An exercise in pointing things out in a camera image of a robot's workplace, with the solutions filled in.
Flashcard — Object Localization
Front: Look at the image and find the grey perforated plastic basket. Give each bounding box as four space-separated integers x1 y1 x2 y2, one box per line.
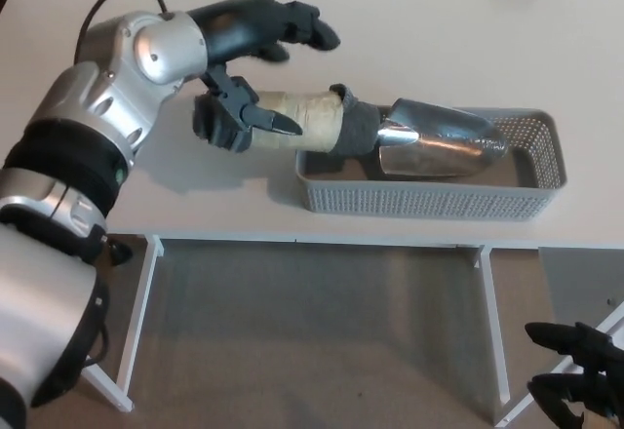
294 104 569 224

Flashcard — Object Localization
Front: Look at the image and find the metal scoop shovel handle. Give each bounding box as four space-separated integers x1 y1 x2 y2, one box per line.
192 83 506 179

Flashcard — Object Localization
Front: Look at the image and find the white metal frame desk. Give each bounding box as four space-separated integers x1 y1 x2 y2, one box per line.
0 0 624 425

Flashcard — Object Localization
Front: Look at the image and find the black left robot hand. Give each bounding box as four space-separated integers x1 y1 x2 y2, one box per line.
187 0 341 153

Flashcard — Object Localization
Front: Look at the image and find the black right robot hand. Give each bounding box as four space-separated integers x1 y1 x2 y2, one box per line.
524 320 624 429

